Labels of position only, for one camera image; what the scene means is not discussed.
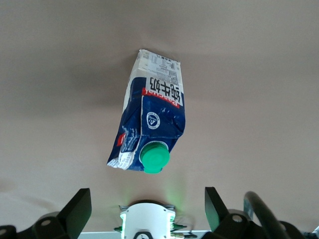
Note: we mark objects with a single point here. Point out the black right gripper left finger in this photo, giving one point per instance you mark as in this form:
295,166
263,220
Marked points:
72,216

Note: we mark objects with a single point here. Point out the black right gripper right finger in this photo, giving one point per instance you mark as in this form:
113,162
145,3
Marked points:
219,221

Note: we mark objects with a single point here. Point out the blue white milk carton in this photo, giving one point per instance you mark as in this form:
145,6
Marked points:
159,117

